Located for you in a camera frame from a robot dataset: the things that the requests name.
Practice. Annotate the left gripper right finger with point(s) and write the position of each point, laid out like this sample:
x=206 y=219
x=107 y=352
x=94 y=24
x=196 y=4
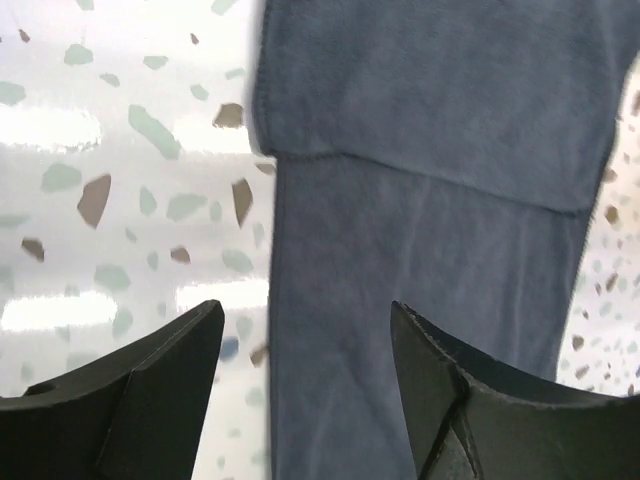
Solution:
x=470 y=416

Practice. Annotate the dark grey towel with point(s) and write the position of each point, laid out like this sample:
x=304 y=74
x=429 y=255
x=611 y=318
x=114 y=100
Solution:
x=443 y=154

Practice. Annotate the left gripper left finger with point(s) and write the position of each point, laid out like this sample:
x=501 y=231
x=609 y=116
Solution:
x=134 y=414

